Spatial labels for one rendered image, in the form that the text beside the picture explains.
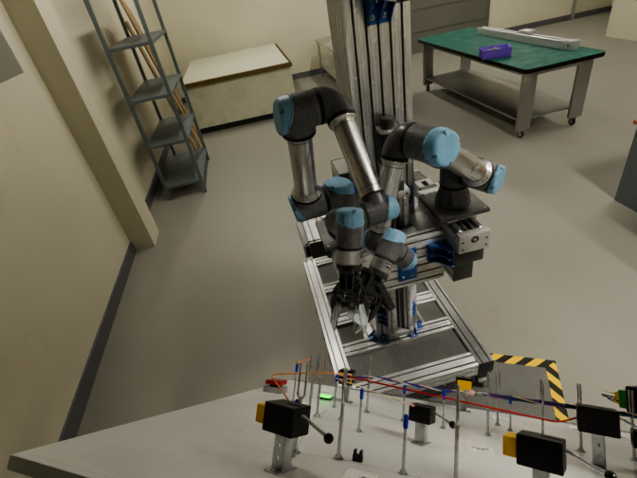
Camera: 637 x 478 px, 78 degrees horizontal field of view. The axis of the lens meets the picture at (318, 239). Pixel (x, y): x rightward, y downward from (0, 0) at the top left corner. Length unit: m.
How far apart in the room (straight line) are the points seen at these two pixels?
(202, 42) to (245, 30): 0.96
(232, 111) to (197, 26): 2.85
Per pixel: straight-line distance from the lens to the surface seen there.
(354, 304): 1.08
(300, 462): 0.69
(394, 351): 2.42
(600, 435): 1.01
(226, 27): 9.60
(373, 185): 1.18
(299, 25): 9.71
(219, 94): 7.17
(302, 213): 1.53
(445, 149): 1.28
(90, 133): 3.99
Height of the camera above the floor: 2.11
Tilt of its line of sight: 35 degrees down
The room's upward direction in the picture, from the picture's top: 11 degrees counter-clockwise
